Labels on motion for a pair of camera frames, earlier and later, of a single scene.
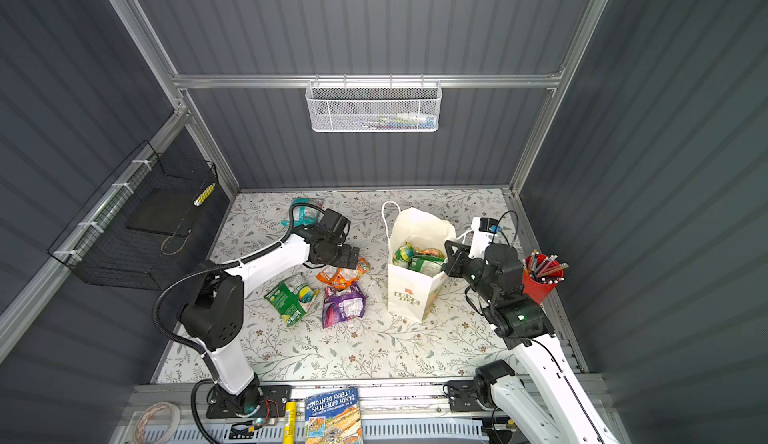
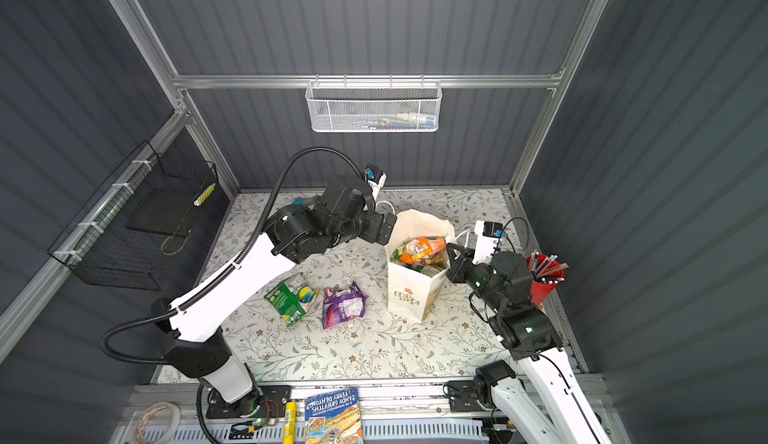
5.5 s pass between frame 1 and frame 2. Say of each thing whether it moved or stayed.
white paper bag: stayed
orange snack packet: moved
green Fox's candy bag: stayed
